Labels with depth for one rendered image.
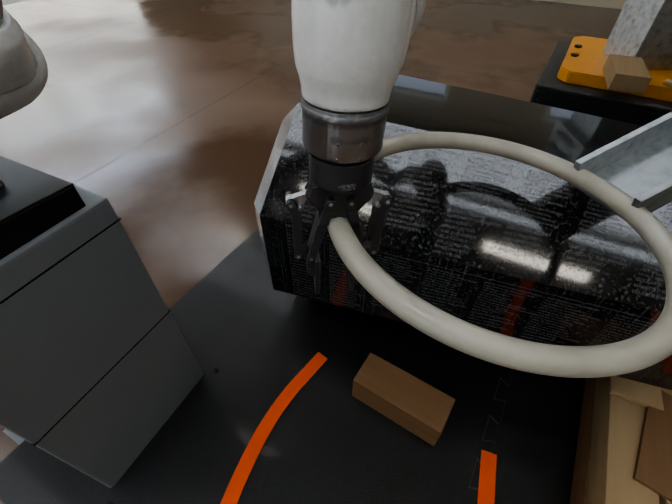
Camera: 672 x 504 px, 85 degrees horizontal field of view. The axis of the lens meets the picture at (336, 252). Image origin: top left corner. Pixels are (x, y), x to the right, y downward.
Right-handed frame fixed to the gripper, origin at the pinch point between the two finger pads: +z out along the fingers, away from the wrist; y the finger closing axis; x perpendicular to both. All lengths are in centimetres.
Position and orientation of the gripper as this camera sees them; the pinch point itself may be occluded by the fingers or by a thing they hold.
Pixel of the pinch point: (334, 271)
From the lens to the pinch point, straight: 55.5
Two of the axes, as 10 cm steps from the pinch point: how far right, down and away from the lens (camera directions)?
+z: -0.5, 7.2, 6.9
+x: -1.3, -6.9, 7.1
